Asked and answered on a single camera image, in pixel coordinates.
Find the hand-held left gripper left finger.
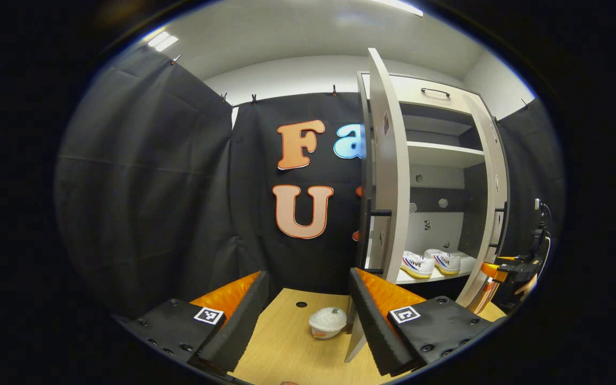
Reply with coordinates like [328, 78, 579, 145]
[121, 270, 272, 375]

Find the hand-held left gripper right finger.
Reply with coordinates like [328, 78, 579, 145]
[348, 267, 494, 377]

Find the white cabinet door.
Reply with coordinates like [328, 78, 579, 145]
[455, 94, 510, 316]
[344, 48, 411, 363]

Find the white striped canvas shoe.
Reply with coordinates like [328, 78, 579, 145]
[425, 248, 462, 276]
[401, 250, 436, 280]

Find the white shoe cabinet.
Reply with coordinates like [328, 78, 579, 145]
[359, 71, 510, 289]

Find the white cabinet drawer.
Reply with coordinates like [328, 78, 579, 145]
[391, 75, 483, 116]

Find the white round container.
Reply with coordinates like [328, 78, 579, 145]
[309, 307, 348, 340]

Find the black backdrop cloth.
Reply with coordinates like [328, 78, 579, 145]
[54, 45, 566, 317]

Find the ceiling light panel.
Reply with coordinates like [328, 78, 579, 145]
[148, 31, 180, 53]

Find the black door handle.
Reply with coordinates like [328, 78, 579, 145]
[367, 201, 393, 275]

